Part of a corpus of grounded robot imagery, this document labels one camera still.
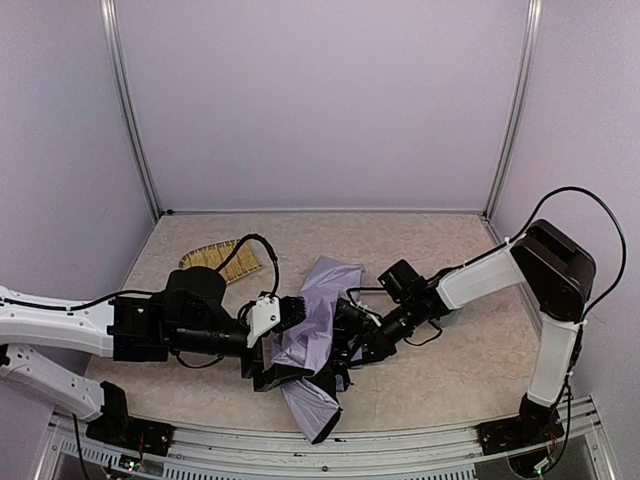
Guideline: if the lavender folding umbrella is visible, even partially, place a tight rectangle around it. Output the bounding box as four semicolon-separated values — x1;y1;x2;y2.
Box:
271;256;364;444

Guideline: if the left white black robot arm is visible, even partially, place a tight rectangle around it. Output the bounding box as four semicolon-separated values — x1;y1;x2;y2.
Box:
1;266;305;428

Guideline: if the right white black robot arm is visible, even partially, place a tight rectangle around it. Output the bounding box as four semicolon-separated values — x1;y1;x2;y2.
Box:
347;219;596;427

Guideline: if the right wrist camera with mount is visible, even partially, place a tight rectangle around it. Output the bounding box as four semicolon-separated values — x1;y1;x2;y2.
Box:
334;298;381;331

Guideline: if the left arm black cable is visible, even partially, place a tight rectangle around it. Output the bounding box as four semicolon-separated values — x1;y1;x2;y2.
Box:
0;232;280;371

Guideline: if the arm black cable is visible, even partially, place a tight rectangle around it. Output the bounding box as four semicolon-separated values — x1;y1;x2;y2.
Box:
344;186;627;346
0;232;280;371

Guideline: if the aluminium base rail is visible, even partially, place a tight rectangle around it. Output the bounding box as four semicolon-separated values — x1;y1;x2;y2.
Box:
34;394;616;480

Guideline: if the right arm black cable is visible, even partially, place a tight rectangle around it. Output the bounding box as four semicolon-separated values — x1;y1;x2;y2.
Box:
344;186;627;346

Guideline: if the right aluminium frame post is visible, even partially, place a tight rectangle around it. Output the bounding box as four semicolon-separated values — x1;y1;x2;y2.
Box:
483;0;543;223

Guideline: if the aluminium frame post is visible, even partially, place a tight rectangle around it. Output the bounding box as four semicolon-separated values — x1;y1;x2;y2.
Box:
483;0;543;223
100;0;163;223

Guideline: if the left aluminium frame post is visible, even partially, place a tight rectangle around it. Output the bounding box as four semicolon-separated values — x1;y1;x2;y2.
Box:
100;0;163;223

